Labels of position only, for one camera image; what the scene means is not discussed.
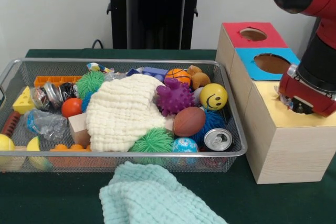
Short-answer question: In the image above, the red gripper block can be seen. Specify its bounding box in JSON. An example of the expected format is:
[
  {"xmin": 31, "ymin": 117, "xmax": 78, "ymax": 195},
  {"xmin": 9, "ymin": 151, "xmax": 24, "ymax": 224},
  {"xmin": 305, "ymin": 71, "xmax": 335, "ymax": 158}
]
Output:
[{"xmin": 278, "ymin": 65, "xmax": 336, "ymax": 118}]

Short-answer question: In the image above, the white multicolour print cloth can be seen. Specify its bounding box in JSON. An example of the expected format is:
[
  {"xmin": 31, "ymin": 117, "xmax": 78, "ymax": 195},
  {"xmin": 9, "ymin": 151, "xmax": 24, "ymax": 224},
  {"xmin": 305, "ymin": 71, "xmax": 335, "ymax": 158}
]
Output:
[{"xmin": 280, "ymin": 95, "xmax": 295, "ymax": 111}]

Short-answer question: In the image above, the mint green knitted cloth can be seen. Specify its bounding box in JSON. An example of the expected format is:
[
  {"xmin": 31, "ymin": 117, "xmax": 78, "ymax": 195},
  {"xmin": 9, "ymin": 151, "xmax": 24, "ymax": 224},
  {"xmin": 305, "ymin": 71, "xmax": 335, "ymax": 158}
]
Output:
[{"xmin": 100, "ymin": 160, "xmax": 226, "ymax": 224}]

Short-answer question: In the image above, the cream knitted cloth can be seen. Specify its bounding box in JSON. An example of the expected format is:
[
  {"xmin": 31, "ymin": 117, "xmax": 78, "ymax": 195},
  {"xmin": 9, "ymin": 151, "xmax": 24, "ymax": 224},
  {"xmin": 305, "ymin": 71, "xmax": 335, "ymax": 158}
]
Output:
[{"xmin": 86, "ymin": 73, "xmax": 175, "ymax": 153}]

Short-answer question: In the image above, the wooden box with three holes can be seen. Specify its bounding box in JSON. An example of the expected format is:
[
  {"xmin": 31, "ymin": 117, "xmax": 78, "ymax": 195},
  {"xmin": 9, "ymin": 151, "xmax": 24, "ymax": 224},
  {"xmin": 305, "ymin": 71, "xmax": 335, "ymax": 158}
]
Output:
[{"xmin": 215, "ymin": 22, "xmax": 336, "ymax": 185}]

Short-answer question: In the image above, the yellow smiley face ball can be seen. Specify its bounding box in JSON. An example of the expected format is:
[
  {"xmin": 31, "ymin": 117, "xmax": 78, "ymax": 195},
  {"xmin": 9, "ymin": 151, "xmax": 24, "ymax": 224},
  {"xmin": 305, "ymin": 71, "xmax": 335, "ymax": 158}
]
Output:
[{"xmin": 200, "ymin": 83, "xmax": 228, "ymax": 111}]

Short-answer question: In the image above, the silver drink can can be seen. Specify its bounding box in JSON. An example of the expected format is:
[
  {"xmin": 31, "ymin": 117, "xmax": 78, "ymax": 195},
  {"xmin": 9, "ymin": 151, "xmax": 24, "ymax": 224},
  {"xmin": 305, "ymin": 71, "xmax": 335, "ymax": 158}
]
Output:
[{"xmin": 204, "ymin": 128, "xmax": 233, "ymax": 151}]

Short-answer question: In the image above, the brown toy football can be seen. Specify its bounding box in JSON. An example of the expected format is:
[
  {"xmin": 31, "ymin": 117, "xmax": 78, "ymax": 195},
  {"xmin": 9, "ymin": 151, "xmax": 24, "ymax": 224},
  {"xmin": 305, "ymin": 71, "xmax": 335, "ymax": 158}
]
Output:
[{"xmin": 173, "ymin": 107, "xmax": 206, "ymax": 137}]

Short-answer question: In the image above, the orange toy basketball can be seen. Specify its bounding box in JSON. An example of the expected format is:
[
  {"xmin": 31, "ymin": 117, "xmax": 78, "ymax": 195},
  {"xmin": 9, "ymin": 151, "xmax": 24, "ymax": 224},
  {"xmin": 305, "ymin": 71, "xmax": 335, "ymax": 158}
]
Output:
[{"xmin": 165, "ymin": 68, "xmax": 192, "ymax": 85}]

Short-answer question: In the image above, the purple spiky ball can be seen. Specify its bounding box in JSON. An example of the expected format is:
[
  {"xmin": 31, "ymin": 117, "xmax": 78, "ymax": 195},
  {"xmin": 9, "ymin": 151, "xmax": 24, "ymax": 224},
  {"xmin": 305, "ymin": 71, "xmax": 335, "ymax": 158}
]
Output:
[{"xmin": 156, "ymin": 78, "xmax": 196, "ymax": 116}]

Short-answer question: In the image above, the green spiky ball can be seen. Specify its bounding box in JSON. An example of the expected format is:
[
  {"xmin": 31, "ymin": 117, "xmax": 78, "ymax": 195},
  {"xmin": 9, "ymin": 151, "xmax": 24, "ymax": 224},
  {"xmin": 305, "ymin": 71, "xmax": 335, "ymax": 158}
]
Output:
[
  {"xmin": 130, "ymin": 127, "xmax": 175, "ymax": 167},
  {"xmin": 77, "ymin": 70, "xmax": 106, "ymax": 99}
]

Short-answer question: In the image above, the plain wooden block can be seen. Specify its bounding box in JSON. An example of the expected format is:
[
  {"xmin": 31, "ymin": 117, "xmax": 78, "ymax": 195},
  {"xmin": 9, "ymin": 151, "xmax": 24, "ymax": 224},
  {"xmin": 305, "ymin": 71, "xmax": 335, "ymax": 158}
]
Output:
[{"xmin": 68, "ymin": 112, "xmax": 91, "ymax": 148}]

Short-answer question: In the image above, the red ball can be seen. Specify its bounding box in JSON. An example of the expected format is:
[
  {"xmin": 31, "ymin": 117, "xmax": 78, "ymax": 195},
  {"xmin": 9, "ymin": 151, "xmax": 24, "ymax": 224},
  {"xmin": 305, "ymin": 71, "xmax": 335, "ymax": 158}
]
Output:
[{"xmin": 61, "ymin": 98, "xmax": 84, "ymax": 119}]

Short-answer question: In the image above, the orange toy brick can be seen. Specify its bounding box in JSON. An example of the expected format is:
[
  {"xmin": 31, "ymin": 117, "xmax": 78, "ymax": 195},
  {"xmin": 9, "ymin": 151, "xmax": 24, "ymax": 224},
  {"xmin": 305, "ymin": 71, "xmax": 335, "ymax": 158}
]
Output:
[{"xmin": 50, "ymin": 143, "xmax": 93, "ymax": 155}]

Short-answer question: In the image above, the orange plastic tray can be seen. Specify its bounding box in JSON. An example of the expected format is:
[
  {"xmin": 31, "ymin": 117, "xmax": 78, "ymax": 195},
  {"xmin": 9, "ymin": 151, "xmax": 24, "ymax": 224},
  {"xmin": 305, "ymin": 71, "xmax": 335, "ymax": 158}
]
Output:
[{"xmin": 34, "ymin": 75, "xmax": 83, "ymax": 87}]

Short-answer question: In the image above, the yellow cheese wedge toy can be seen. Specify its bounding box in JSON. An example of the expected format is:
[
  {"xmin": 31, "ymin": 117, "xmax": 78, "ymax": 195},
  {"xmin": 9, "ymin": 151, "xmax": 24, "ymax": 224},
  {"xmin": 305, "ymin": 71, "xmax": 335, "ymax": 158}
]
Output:
[{"xmin": 13, "ymin": 86, "xmax": 36, "ymax": 114}]

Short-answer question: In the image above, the plain yellow ball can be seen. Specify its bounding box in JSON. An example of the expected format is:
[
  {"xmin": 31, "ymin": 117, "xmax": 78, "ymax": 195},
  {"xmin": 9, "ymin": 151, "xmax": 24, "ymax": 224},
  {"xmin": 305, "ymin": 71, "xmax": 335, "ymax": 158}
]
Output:
[{"xmin": 0, "ymin": 133, "xmax": 16, "ymax": 171}]

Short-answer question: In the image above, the shallow wire mesh bin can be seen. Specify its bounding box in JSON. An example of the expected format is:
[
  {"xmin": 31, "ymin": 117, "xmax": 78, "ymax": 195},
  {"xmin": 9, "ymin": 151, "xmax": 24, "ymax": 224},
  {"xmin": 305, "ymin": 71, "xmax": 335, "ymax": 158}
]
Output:
[{"xmin": 0, "ymin": 58, "xmax": 248, "ymax": 173}]

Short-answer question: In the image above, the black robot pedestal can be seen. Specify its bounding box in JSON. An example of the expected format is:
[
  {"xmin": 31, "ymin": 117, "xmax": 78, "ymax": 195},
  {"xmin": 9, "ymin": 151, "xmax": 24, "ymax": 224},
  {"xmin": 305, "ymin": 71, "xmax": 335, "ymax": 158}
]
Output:
[{"xmin": 101, "ymin": 0, "xmax": 212, "ymax": 50}]

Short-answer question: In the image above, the black cable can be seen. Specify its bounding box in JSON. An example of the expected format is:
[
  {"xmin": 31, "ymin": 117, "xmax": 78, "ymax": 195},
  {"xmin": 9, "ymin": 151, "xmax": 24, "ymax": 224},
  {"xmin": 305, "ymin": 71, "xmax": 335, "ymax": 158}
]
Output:
[{"xmin": 92, "ymin": 39, "xmax": 106, "ymax": 50}]

